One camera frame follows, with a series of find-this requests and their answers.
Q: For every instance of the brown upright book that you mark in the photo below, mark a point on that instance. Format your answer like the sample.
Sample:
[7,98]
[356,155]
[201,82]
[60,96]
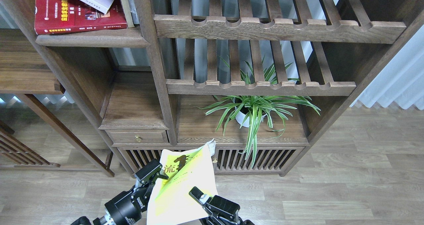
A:
[127,12]

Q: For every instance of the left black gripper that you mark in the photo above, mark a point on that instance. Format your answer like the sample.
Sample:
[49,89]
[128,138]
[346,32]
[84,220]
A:
[127,207]

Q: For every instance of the slatted cabinet door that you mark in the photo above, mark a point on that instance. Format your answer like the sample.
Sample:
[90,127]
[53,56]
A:
[269,160]
[137,157]

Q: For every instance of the spider plant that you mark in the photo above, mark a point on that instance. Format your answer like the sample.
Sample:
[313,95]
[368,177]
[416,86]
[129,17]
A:
[277,104]

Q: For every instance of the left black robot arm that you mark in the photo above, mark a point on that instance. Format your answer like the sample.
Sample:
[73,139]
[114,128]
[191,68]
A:
[127,207]

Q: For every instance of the red cover book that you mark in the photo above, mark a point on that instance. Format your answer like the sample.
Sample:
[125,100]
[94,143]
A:
[69,16]

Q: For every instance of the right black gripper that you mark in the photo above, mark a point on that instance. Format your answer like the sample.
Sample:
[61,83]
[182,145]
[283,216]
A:
[220,211]

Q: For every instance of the white curtain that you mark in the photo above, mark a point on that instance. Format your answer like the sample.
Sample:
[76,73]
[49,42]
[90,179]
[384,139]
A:
[401,81]

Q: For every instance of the yellow cover book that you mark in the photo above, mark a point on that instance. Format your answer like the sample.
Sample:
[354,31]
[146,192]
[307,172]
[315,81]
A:
[170,202]

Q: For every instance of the left slatted cabinet door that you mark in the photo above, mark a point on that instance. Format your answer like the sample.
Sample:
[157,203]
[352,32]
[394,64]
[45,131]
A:
[137,157]

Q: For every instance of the right slatted cabinet door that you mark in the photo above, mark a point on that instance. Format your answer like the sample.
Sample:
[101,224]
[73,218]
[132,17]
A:
[269,160]

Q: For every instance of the dark wooden bookshelf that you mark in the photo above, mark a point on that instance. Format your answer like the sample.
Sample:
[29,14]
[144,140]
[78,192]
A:
[157,75]

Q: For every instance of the white plant pot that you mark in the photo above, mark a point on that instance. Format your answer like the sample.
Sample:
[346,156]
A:
[243,118]

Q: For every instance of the small wooden drawer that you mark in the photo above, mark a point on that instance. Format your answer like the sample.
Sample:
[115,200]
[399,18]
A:
[138,136]

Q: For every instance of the white upright book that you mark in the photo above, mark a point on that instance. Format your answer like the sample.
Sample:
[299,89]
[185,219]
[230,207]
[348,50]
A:
[133,11]

